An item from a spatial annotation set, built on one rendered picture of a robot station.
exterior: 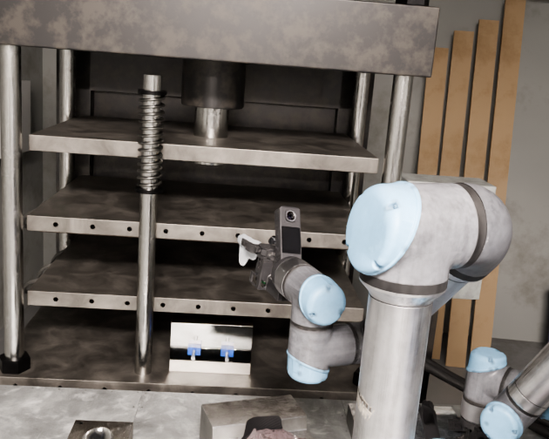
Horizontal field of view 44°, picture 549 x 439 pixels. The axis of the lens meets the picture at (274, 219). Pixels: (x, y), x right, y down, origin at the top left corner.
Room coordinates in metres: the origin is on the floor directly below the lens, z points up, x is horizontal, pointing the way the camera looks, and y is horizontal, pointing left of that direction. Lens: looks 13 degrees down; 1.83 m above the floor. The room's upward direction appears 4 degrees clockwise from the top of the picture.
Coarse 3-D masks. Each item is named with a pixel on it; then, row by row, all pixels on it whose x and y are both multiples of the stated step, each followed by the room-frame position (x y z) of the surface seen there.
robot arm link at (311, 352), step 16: (304, 336) 1.07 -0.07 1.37; (320, 336) 1.07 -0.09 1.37; (336, 336) 1.10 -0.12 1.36; (352, 336) 1.11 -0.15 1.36; (288, 352) 1.10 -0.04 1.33; (304, 352) 1.07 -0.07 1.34; (320, 352) 1.07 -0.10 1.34; (336, 352) 1.09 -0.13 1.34; (352, 352) 1.10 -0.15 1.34; (288, 368) 1.09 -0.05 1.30; (304, 368) 1.07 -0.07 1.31; (320, 368) 1.07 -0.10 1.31
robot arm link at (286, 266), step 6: (294, 258) 1.19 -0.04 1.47; (282, 264) 1.18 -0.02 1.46; (288, 264) 1.17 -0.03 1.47; (294, 264) 1.16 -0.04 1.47; (300, 264) 1.15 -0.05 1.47; (306, 264) 1.16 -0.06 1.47; (276, 270) 1.18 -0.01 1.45; (282, 270) 1.16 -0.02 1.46; (288, 270) 1.15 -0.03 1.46; (276, 276) 1.17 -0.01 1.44; (282, 276) 1.15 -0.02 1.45; (276, 282) 1.16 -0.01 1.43; (282, 282) 1.19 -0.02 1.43; (276, 288) 1.18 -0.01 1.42; (282, 294) 1.15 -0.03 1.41
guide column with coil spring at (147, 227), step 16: (144, 80) 2.04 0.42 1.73; (160, 80) 2.04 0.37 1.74; (144, 96) 2.04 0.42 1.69; (160, 96) 2.05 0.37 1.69; (144, 112) 2.03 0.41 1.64; (144, 160) 2.03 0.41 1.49; (144, 176) 2.03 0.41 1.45; (144, 208) 2.03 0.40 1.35; (144, 224) 2.03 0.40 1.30; (144, 240) 2.03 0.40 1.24; (144, 256) 2.03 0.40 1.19; (144, 272) 2.03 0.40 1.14; (144, 288) 2.03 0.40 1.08; (144, 304) 2.03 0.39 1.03; (144, 320) 2.03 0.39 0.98; (144, 336) 2.03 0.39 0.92; (144, 352) 2.03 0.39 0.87; (144, 368) 2.03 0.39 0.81
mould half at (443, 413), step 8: (352, 408) 1.78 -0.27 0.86; (440, 408) 1.68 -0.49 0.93; (448, 408) 1.69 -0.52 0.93; (352, 416) 1.73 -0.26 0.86; (440, 416) 1.64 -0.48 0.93; (448, 416) 1.64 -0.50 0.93; (456, 416) 1.64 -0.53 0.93; (352, 424) 1.72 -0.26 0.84; (440, 424) 1.61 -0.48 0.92; (448, 424) 1.62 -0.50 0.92; (352, 432) 1.71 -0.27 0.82; (416, 432) 1.59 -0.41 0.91; (440, 432) 1.59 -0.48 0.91; (448, 432) 1.59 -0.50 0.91; (456, 432) 1.60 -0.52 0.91
